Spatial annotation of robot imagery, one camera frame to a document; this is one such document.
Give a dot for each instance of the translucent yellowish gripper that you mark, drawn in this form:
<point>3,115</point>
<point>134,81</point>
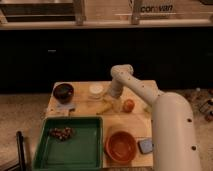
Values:
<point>115,102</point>

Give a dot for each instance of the yellow banana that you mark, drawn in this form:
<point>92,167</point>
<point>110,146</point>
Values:
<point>104,108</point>

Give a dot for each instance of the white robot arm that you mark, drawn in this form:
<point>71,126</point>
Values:
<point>173,131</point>

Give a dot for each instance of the red bowl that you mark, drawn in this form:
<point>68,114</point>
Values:
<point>121,147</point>

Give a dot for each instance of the dark brown bowl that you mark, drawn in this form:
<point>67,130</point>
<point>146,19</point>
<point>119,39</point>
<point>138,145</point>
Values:
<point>63,93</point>

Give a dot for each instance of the white lidded cup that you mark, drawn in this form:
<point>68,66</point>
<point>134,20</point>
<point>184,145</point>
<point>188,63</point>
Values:
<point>95,91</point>

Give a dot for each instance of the light green cup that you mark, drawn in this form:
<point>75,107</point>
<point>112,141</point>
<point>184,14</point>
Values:
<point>148,109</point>

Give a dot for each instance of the blue sponge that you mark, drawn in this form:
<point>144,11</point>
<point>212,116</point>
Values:
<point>145,146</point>

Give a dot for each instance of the light blue cloth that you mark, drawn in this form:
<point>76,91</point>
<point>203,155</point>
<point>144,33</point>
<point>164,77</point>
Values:
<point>65,107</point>

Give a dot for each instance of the bunch of red grapes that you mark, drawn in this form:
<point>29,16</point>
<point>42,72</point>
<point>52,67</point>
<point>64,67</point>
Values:
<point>62,134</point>

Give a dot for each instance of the green plastic tray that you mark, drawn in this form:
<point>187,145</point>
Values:
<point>81,152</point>

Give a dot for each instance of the black chair back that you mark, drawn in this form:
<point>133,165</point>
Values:
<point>21,156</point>

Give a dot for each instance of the wooden shelf rail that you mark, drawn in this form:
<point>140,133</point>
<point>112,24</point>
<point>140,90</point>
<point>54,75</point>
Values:
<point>95,14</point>

